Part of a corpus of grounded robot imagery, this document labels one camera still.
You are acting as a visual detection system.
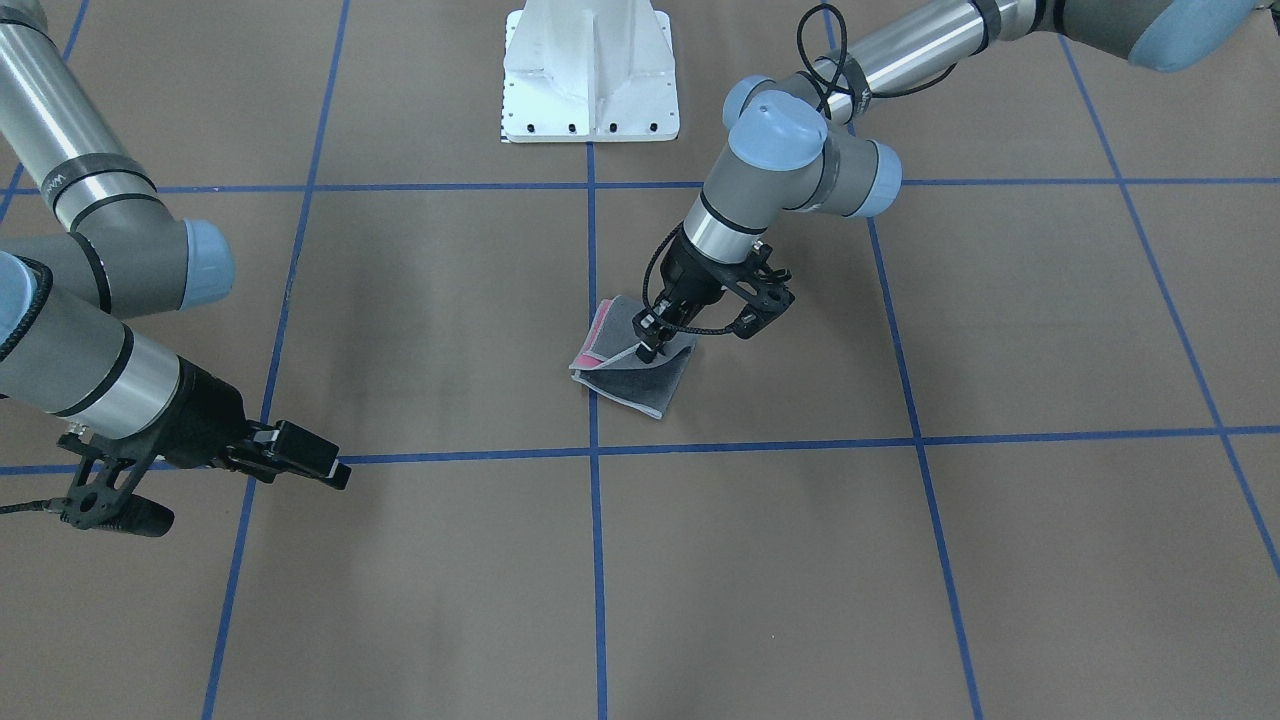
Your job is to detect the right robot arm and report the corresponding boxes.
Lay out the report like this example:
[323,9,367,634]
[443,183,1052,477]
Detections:
[3,1,349,489]

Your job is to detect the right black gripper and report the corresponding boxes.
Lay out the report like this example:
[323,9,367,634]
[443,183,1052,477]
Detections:
[160,357,352,491]

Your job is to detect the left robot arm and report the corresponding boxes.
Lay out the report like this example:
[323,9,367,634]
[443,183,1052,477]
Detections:
[630,1,1254,363]

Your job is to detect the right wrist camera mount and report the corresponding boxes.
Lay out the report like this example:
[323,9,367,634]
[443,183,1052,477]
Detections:
[50,430,175,538]

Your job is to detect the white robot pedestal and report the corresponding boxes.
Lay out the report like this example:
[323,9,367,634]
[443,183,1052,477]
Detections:
[500,1,681,143]

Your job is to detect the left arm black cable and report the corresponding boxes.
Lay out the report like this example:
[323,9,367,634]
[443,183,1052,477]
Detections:
[640,0,961,336]

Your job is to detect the pink and grey towel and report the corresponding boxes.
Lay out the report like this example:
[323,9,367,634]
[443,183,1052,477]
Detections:
[570,296,698,420]

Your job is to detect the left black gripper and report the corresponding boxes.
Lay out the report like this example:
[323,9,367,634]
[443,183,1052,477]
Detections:
[632,228,750,364]

